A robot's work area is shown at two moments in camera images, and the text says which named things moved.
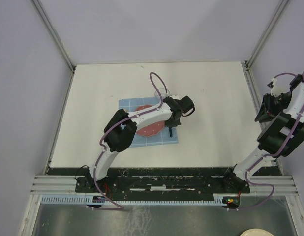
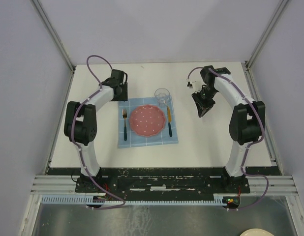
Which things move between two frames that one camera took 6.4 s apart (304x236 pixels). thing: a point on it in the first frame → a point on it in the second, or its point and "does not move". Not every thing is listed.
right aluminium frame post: (266, 32) does not move
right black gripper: (266, 112) → (203, 107)
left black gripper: (172, 124) → (123, 97)
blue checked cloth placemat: (162, 137) does not move
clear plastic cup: (161, 93) does not move
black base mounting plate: (172, 182) does not move
